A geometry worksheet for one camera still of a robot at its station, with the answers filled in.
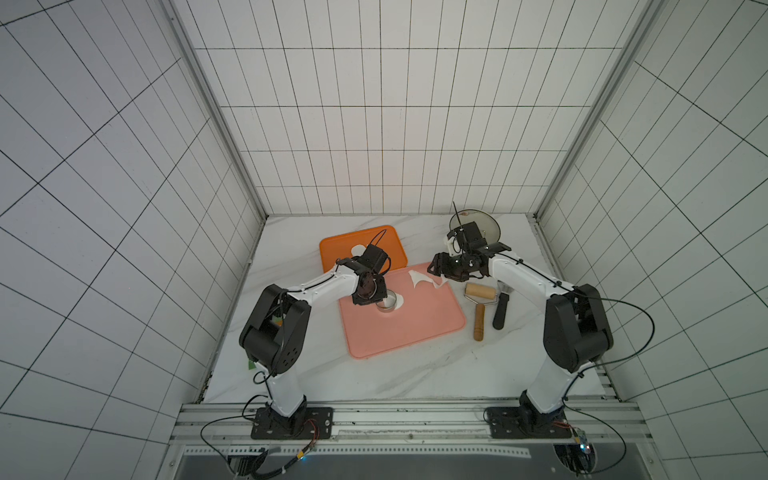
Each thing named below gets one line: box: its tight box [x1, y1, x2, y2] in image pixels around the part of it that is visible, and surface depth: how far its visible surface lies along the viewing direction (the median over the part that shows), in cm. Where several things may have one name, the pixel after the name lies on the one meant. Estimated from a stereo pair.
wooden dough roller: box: [463, 282, 498, 342], surface depth 96 cm
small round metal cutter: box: [376, 289, 397, 313], surface depth 94 cm
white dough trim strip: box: [408, 270, 449, 289], surface depth 102 cm
